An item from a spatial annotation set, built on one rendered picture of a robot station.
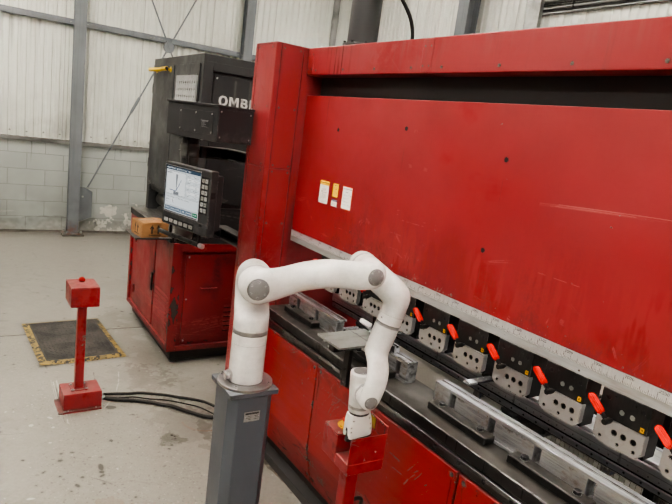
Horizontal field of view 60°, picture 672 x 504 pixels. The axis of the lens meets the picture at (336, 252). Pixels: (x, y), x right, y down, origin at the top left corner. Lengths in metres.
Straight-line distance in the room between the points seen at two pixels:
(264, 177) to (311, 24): 7.18
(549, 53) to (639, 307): 0.84
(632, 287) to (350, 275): 0.85
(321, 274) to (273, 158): 1.34
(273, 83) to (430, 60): 1.00
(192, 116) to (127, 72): 5.75
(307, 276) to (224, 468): 0.72
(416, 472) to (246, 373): 0.81
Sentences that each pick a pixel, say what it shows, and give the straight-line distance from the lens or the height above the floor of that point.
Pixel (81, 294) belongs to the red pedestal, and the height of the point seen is 0.76.
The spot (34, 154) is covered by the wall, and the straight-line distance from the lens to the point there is 8.94.
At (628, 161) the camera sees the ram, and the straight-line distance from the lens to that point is 1.87.
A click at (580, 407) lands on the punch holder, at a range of 1.99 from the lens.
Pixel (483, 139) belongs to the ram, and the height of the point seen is 1.93.
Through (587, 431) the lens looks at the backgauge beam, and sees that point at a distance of 2.33.
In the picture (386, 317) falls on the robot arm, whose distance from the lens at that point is 2.07.
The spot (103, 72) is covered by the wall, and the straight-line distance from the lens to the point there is 9.01.
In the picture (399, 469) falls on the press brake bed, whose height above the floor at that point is 0.60.
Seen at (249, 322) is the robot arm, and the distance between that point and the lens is 1.95.
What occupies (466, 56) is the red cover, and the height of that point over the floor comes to 2.22.
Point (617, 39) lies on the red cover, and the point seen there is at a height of 2.25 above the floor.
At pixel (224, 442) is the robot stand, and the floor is 0.81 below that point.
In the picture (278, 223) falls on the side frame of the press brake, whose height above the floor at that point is 1.35.
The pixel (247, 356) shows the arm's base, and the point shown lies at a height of 1.12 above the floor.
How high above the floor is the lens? 1.88
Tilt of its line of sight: 12 degrees down
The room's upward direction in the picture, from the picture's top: 8 degrees clockwise
